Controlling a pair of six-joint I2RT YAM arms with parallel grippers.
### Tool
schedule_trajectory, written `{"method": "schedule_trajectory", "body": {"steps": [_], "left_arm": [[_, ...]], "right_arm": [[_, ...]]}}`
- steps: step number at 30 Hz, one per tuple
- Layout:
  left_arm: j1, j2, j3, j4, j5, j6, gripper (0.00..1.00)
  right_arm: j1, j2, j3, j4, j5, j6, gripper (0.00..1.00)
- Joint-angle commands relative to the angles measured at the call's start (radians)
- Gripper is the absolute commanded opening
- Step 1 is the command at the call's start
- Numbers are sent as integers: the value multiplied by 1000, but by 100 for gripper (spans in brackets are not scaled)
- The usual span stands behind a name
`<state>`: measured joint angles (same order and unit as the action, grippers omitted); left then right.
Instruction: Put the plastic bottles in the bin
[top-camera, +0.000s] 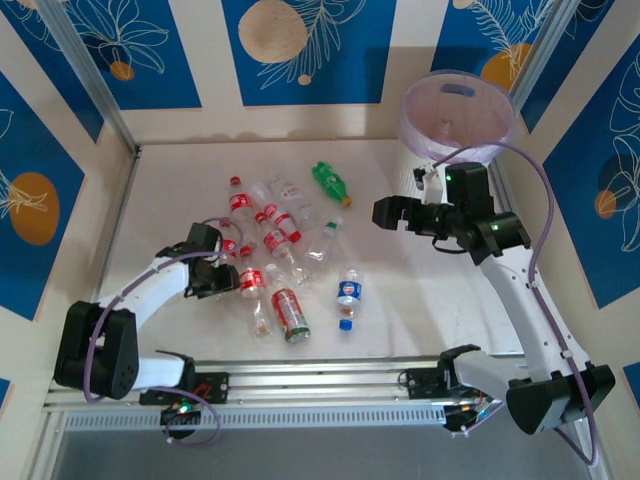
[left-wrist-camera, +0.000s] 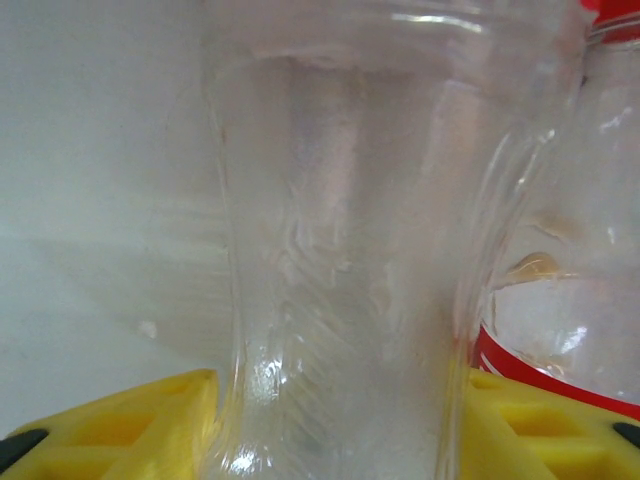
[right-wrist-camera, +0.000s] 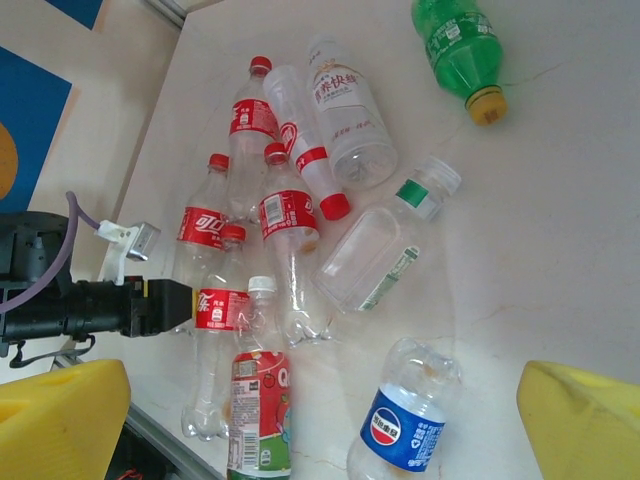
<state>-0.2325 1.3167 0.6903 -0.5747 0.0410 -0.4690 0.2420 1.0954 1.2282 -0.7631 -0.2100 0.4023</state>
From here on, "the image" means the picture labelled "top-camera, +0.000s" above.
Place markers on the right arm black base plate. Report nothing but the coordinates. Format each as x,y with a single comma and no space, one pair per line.
422,385

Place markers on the aluminium frame post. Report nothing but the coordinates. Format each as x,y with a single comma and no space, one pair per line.
92,75
544,50

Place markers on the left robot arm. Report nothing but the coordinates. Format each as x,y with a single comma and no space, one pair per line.
150,287

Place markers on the green bottle with yellow cap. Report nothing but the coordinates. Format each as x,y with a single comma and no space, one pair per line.
329,182

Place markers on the clear bottle with white label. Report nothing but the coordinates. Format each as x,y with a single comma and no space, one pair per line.
295,200

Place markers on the red soda can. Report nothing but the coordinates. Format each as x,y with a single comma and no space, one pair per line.
289,310

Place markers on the aluminium base rail beam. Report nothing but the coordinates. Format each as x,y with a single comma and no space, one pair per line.
325,380

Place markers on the blue-label bottle with blue cap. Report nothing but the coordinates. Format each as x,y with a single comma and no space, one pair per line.
349,291

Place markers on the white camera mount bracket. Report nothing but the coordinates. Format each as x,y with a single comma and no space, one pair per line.
432,185

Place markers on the white bin with purple liner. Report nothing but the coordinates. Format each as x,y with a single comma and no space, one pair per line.
450,130

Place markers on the clear bottle with white cap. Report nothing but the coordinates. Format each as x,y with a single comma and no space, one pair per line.
295,275

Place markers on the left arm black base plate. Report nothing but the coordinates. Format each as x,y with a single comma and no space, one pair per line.
215,387

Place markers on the aluminium floor rail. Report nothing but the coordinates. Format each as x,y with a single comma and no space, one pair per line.
497,185
107,260

